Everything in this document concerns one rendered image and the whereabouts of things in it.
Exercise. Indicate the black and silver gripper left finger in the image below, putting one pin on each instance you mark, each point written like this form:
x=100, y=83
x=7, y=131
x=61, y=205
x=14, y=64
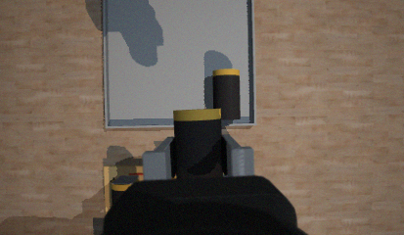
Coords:
x=160, y=163

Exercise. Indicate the grey shallow tray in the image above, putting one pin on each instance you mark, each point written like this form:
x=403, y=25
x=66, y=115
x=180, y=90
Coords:
x=159, y=56

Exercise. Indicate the black cylinder with yellow band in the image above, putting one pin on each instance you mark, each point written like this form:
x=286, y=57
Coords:
x=118, y=190
x=226, y=93
x=198, y=143

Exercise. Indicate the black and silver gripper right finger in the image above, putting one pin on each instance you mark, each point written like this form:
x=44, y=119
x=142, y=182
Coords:
x=236, y=160

